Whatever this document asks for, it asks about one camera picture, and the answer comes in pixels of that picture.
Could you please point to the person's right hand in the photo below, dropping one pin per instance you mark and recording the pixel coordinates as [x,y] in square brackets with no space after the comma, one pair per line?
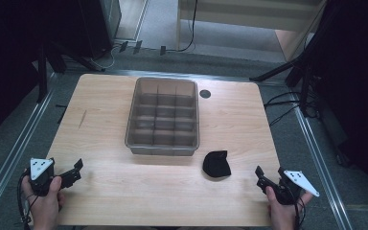
[282,215]

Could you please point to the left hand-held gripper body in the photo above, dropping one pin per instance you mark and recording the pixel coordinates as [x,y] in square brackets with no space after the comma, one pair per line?
[40,174]

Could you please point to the white shelf unit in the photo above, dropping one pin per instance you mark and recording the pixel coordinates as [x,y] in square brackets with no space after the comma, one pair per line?
[252,12]

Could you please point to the round black table grommet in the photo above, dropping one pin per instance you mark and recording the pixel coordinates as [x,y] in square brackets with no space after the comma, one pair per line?
[205,94]

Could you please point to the person's left hand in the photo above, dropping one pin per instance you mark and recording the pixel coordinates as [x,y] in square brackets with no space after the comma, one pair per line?
[46,207]

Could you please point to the black cabinet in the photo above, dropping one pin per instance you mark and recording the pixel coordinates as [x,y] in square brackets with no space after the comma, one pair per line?
[99,22]

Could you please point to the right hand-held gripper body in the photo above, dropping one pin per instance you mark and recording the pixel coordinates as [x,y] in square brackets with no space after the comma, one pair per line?
[295,185]

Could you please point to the grey divided plastic organizer box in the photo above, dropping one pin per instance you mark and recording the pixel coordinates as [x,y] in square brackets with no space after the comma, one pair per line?
[163,118]

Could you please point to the aluminium floor rail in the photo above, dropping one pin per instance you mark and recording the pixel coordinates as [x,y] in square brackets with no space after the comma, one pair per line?
[16,147]
[322,159]

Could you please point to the black cloth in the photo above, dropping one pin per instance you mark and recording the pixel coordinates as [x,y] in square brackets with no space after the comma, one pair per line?
[216,164]

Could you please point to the black tripod stand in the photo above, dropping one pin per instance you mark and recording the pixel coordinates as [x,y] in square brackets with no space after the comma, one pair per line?
[60,60]
[300,64]

